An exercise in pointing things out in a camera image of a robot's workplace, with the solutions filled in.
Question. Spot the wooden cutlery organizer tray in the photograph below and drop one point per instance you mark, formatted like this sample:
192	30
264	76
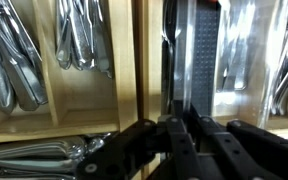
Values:
124	66
154	66

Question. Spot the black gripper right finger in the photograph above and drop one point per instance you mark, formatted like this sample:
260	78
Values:
205	66

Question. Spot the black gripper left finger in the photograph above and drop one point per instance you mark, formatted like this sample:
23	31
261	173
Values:
134	150

